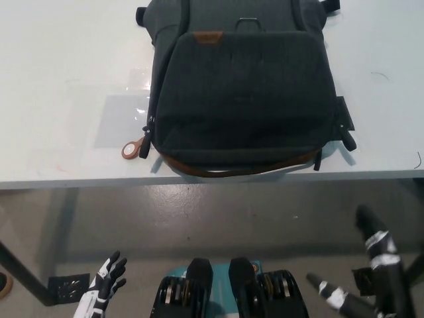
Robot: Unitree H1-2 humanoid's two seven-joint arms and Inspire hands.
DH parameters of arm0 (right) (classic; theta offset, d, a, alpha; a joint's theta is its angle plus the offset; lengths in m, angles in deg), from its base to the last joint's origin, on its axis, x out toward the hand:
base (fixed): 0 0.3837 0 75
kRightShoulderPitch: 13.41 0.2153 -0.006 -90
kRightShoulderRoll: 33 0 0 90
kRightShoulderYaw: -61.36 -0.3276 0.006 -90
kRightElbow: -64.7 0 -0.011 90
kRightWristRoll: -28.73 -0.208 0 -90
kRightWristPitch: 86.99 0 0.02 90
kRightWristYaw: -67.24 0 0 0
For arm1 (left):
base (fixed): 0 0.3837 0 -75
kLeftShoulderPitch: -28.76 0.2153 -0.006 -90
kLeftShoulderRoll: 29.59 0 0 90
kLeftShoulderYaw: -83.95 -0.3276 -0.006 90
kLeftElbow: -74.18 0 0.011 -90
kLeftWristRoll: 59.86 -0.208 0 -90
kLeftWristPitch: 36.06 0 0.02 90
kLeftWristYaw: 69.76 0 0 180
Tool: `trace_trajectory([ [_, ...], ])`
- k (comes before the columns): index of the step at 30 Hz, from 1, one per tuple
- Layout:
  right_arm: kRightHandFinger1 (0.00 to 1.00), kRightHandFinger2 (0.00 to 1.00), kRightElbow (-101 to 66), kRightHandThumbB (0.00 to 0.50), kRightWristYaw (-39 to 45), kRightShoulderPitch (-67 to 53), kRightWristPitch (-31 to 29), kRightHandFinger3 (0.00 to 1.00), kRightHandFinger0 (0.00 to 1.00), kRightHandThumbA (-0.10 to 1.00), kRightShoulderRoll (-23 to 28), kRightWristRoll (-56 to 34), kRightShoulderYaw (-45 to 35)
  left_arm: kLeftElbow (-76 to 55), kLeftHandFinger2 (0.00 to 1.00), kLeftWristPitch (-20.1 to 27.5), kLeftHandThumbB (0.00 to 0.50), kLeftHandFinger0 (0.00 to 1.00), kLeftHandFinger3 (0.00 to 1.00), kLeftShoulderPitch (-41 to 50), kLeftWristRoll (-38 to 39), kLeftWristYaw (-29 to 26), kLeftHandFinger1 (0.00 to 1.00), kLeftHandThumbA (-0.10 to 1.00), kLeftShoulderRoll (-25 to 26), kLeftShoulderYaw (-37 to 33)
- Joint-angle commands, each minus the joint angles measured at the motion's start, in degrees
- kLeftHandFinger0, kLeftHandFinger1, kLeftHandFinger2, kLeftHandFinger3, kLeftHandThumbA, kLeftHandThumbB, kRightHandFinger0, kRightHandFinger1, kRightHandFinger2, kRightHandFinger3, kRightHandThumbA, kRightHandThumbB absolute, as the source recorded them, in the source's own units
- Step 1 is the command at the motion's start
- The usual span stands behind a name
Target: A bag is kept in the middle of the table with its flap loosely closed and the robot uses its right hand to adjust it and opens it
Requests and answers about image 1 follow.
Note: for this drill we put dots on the clear plastic sheet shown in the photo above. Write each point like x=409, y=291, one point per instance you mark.
x=122, y=119

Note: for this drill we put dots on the brown tape roll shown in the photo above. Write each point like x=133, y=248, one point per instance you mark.
x=6, y=286

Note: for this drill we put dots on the round brown leather tag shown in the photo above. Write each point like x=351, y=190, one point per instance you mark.
x=129, y=151

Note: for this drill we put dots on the white and black left hand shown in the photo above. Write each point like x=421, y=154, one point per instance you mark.
x=106, y=281

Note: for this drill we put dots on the thin black thread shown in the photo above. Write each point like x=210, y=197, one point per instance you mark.
x=418, y=160
x=381, y=74

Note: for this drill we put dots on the dark metal table leg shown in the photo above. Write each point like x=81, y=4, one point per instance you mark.
x=23, y=268
x=416, y=265

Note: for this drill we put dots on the black taped right hand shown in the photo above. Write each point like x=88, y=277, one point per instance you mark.
x=384, y=261

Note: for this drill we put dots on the black perforated foot plate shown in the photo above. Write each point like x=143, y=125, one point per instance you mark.
x=68, y=287
x=361, y=281

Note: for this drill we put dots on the dark grey canvas backpack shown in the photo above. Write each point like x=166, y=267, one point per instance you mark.
x=238, y=99

